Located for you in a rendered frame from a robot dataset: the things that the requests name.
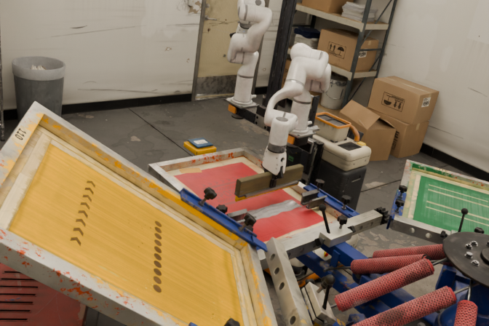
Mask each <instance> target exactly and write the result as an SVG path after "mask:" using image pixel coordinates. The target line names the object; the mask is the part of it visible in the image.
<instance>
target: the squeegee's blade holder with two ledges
mask: <svg viewBox="0 0 489 326"><path fill-rule="evenodd" d="M295 184H298V181H297V180H295V181H293V182H289V183H284V184H282V185H278V186H276V187H274V188H265V189H263V190H260V191H254V192H252V193H248V194H245V195H244V196H245V197H246V198H247V197H251V196H255V195H258V194H263V193H266V192H269V191H273V190H277V189H280V188H284V187H287V186H292V185H295Z"/></svg>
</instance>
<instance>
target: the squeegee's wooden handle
mask: <svg viewBox="0 0 489 326"><path fill-rule="evenodd" d="M302 174H303V165H302V164H296V165H293V166H289V167H286V168H285V173H283V176H284V177H283V178H280V179H278V180H277V184H276V186H278V185H282V184H284V183H289V182H293V181H295V180H297V181H301V178H302ZM271 180H272V172H270V171H268V172H263V173H260V174H257V175H251V176H247V177H244V178H239V179H237V180H236V188H235V192H234V194H235V195H236V196H238V197H239V198H240V197H243V196H245V194H248V193H252V192H254V191H260V190H263V189H265V188H269V186H270V182H271Z"/></svg>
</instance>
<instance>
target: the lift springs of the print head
mask: <svg viewBox="0 0 489 326"><path fill-rule="evenodd" d="M439 263H442V264H444V265H446V266H453V265H452V264H451V263H450V262H449V260H448V259H447V258H446V257H445V254H444V252H443V248H442V244H433V245H426V246H418V247H403V248H396V249H388V250H376V251H375V252H374V253H373V256H372V257H368V259H359V260H353V261H352V262H351V266H346V267H335V268H329V270H337V269H351V271H352V272H353V273H354V274H380V273H389V274H386V275H383V276H382V277H379V278H377V279H374V280H372V281H369V282H367V283H364V284H363V285H360V286H358V287H355V288H352V289H350V290H347V291H346V292H343V293H341V294H338V295H336V296H335V298H334V300H335V304H333V305H332V306H330V308H334V307H336V306H337V307H338V310H339V311H342V312H344V311H346V310H349V309H352V308H354V307H355V306H358V305H361V304H363V303H366V302H368V301H371V300H372V299H375V298H378V297H380V296H382V295H385V294H387V293H390V292H392V291H394V290H397V289H399V288H401V287H404V286H406V285H409V284H411V283H413V282H416V281H418V280H420V279H423V278H425V277H428V276H430V275H432V274H434V267H433V266H435V265H437V264H439ZM477 285H479V284H478V283H476V282H475V283H474V284H473V280H471V279H470V283H469V285H468V286H466V287H463V288H461V289H459V290H457V291H454V292H453V290H452V289H451V288H450V287H448V286H444V287H441V288H440V289H438V290H435V291H432V292H430V293H427V294H425V295H422V296H421V297H418V298H415V299H413V300H411V301H408V302H406V303H404V304H401V305H399V306H396V307H394V308H392V309H389V310H387V311H384V312H382V313H380V314H377V315H375V316H373V317H370V318H368V319H365V320H362V321H361V322H358V323H356V324H353V325H350V326H403V325H406V324H407V323H409V322H412V321H415V320H417V319H420V318H422V317H425V316H427V315H429V314H432V313H434V312H436V311H439V310H441V309H444V308H446V307H448V306H451V305H453V304H455V303H456V301H457V299H456V294H457V293H460V292H463V291H465V290H468V289H469V292H468V297H467V300H462V301H459V302H458V305H457V310H456V318H455V322H454V326H475V325H476V320H477V311H478V307H477V306H476V305H475V303H473V302H471V301H470V299H471V294H472V288H473V287H475V286H477Z"/></svg>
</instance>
